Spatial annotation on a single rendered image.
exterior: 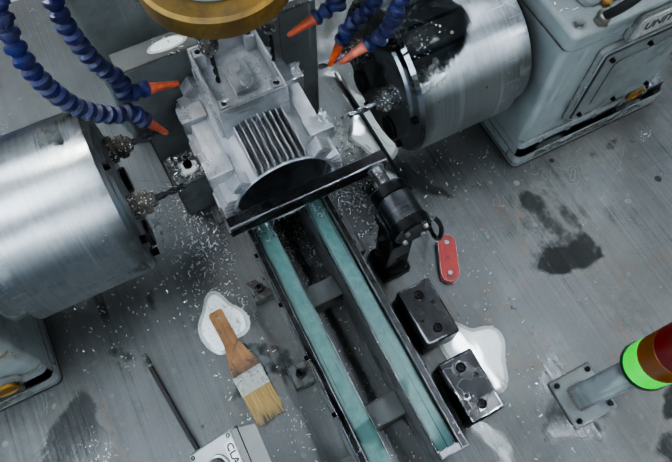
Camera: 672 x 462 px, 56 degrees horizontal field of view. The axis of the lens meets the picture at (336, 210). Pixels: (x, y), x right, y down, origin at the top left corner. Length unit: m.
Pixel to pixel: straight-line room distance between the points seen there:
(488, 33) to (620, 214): 0.48
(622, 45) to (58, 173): 0.81
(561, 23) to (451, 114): 0.19
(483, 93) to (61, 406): 0.81
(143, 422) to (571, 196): 0.84
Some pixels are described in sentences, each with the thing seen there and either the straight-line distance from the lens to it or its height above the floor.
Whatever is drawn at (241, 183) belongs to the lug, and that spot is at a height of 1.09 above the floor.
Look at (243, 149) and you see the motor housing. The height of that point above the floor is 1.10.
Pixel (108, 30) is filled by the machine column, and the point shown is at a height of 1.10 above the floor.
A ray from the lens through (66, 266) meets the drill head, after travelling 0.87.
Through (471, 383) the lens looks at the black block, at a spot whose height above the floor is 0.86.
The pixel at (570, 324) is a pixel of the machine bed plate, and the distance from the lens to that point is 1.15.
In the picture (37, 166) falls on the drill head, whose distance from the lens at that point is 0.86.
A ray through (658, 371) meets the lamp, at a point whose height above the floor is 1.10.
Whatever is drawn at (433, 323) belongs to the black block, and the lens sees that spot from 1.03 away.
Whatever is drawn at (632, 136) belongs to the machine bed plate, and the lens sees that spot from 1.36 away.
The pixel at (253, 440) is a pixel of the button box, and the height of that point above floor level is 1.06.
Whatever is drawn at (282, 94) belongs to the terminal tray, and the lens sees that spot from 0.88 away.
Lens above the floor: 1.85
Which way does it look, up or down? 65 degrees down
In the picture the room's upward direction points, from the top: straight up
